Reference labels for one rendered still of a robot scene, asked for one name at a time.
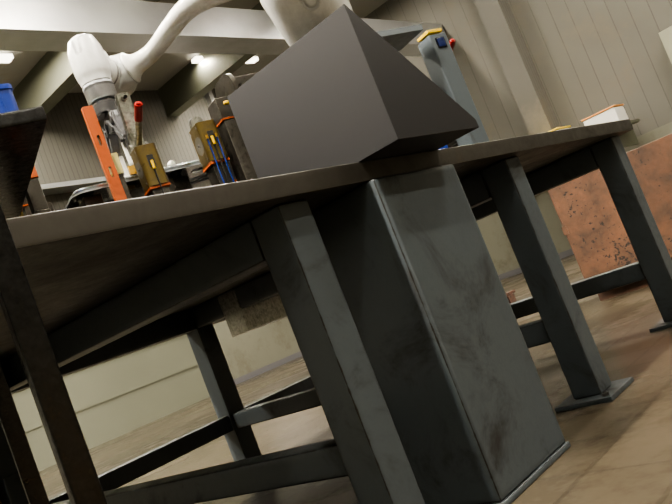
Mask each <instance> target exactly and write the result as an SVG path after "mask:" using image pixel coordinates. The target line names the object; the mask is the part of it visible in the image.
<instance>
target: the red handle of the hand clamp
mask: <svg viewBox="0 0 672 504"><path fill-rule="evenodd" d="M134 120H135V146H140V145H142V121H143V103H142V102H140V101H137V102H135V103H134Z"/></svg>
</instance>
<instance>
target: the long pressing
mask: <svg viewBox="0 0 672 504"><path fill-rule="evenodd" d="M200 169H203V168H202V166H201V163H200V161H199V159H198V160H194V161H190V162H186V163H182V164H178V165H173V166H169V167H165V168H164V170H165V172H166V175H167V176H173V175H176V174H182V176H184V175H188V178H189V181H190V183H191V185H193V184H196V183H199V182H202V181H205V180H207V179H209V177H208V175H207V172H206V173H203V170H202V171H198V172H194V171H196V170H200ZM193 172H194V173H193ZM124 178H125V181H126V183H127V186H128V189H129V190H130V189H134V188H135V185H137V186H138V187H142V185H141V182H140V180H139V177H138V174H136V175H132V176H128V177H124ZM99 193H101V195H102V198H103V201H104V203H107V202H114V198H113V195H112V193H111V190H110V187H109V185H108V182H103V183H99V184H95V185H91V186H87V187H83V188H80V189H77V190H75V191H74V192H73V194H72V195H71V197H70V198H69V201H68V203H67V205H66V207H65V209H70V208H76V207H79V205H80V203H81V201H82V199H83V197H87V196H91V195H95V194H99Z"/></svg>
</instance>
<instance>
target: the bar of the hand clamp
mask: <svg viewBox="0 0 672 504"><path fill-rule="evenodd" d="M115 105H116V106H117V107H118V109H119V112H120V115H121V119H122V122H123V125H124V128H125V131H126V134H127V137H128V140H129V144H130V145H132V146H133V148H135V147H136V146H135V143H134V140H135V120H134V107H133V104H132V101H131V98H130V94H129V92H125V93H120V94H116V95H115Z"/></svg>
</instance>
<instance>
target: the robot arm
mask: <svg viewBox="0 0 672 504"><path fill-rule="evenodd" d="M229 1H231V0H179V1H178V2H177V3H176V4H175V5H174V7H173V8H172V9H171V10H170V12H169V13H168V14H167V16H166V17H165V19H164V20H163V22H162V23H161V25H160V26H159V28H158V29H157V31H156V32H155V34H154V35H153V37H152V38H151V39H150V41H149V42H148V43H147V45H146V46H145V47H144V48H142V49H141V50H139V51H138V52H136V53H134V54H125V53H120V54H117V55H113V56H108V54H107V53H106V51H104V50H103V48H102V46H101V44H100V43H99V42H98V41H97V40H96V38H95V37H94V36H93V35H91V34H80V35H77V36H75V37H73V38H72V39H70V41H69V42H68V44H67V51H68V58H69V62H70V65H71V68H72V71H73V74H74V76H75V78H76V80H77V82H78V83H79V84H80V86H81V88H82V90H83V93H84V95H85V98H86V100H87V103H88V105H89V106H90V105H92V106H93V108H94V111H95V113H96V116H97V119H98V120H102V121H104V128H102V130H103V133H104V136H105V140H106V143H107V146H108V149H109V151H110V154H112V153H117V154H118V157H119V159H120V162H121V165H122V167H123V170H124V174H125V175H124V177H128V176H130V174H129V172H128V169H127V166H126V164H125V161H124V156H122V155H121V153H120V147H119V141H118V137H119V138H120V143H121V142H122V143H121V144H122V147H123V150H124V152H125V155H126V158H127V160H128V163H129V166H131V165H134V164H133V161H132V159H131V156H130V155H129V153H128V149H127V147H128V145H130V144H129V140H128V137H127V134H126V131H125V128H124V125H123V122H122V119H121V115H120V112H119V109H118V107H117V106H116V105H115V95H116V94H120V93H125V92H129V94H130V95H131V94H132V93H133V92H134V91H135V89H136V87H137V84H138V83H139V82H141V77H142V74H143V73H144V72H145V71H146V70H147V69H148V68H149V67H150V66H151V65H153V64H154V63H155V62H156V61H157V60H158V59H159V58H160V57H161V56H162V55H163V53H164V52H165V51H166V50H167V49H168V47H169V46H170V45H171V44H172V42H173V41H174V40H175V39H176V38H177V36H178V35H179V34H180V33H181V31H182V30H183V29H184V28H185V26H186V25H187V24H188V23H189V22H190V21H191V20H192V19H193V18H195V17H196V16H197V15H199V14H200V13H202V12H204V11H206V10H208V9H210V8H213V7H215V6H218V5H220V4H223V3H226V2H229ZM260 2H261V4H262V6H263V8H264V9H265V11H266V12H267V14H268V15H269V17H270V18H271V20H272V22H273V23H274V25H275V26H276V28H277V29H278V30H279V32H280V33H281V35H282V36H283V38H284V39H285V41H286V42H287V44H288V45H289V46H292V45H293V44H294V43H295V42H297V41H298V40H299V39H300V38H302V37H303V36H304V35H305V34H307V33H308V32H309V31H310V30H312V29H313V28H314V27H315V26H317V25H318V24H319V23H320V22H322V21H323V20H324V19H325V18H327V17H328V16H329V15H331V14H332V13H333V12H334V11H336V10H337V9H338V8H339V7H341V6H342V5H343V4H345V5H346V6H347V7H348V8H349V9H351V10H352V7H351V5H350V2H349V0H260ZM352 11H353V10H352Z"/></svg>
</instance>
